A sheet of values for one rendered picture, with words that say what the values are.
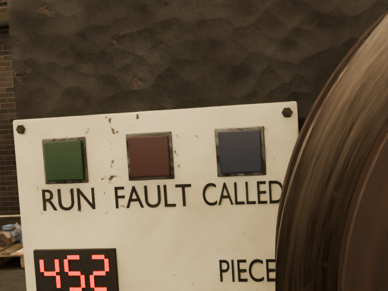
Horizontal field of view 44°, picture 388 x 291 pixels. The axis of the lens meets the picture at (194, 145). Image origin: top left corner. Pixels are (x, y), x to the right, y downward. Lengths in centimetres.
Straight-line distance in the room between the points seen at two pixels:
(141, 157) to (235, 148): 8
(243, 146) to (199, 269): 12
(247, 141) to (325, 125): 14
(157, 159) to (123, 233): 8
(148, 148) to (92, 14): 14
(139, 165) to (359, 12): 23
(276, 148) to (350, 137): 14
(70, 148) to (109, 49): 10
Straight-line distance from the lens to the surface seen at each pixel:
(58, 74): 48
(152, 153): 42
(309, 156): 28
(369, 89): 28
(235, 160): 41
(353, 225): 27
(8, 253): 474
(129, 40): 46
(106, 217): 45
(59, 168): 45
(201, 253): 43
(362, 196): 27
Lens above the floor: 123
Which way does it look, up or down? 3 degrees down
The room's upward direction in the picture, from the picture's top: 4 degrees counter-clockwise
